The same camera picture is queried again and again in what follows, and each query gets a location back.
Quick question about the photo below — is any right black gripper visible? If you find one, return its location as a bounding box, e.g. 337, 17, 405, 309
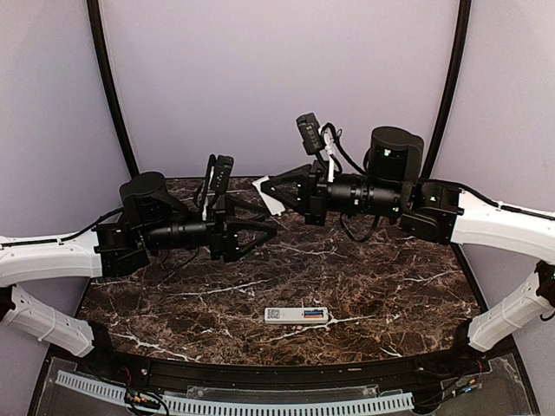
260, 158, 405, 225

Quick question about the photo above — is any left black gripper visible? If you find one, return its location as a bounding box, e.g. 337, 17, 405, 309
141, 193, 278, 262

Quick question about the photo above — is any white battery cover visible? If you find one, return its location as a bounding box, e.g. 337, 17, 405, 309
251, 175, 287, 217

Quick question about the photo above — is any white remote control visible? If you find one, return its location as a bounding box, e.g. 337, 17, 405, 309
264, 307, 330, 325

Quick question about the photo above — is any blue battery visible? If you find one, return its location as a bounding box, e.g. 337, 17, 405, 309
304, 309, 325, 315

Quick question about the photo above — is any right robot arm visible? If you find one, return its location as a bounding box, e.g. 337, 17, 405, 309
259, 127, 554, 376

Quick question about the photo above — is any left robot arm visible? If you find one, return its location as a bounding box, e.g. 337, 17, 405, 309
1, 172, 277, 378

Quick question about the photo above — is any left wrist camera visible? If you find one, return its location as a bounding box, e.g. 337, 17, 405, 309
199, 154, 234, 220

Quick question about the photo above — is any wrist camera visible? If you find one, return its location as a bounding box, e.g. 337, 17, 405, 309
199, 154, 234, 220
295, 112, 343, 183

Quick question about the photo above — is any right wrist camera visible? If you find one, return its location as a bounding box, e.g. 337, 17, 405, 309
295, 112, 343, 183

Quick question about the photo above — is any black front rail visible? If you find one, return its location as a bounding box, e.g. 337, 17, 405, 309
51, 337, 517, 393

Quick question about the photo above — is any white slotted cable duct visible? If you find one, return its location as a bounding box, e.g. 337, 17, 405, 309
55, 370, 415, 415

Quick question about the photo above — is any right black frame post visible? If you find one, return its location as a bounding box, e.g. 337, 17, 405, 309
421, 0, 472, 179

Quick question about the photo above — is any black frame post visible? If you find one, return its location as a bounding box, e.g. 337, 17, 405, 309
86, 0, 140, 178
421, 0, 472, 179

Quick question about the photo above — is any left black frame post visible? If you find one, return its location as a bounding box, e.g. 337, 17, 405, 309
86, 0, 140, 178

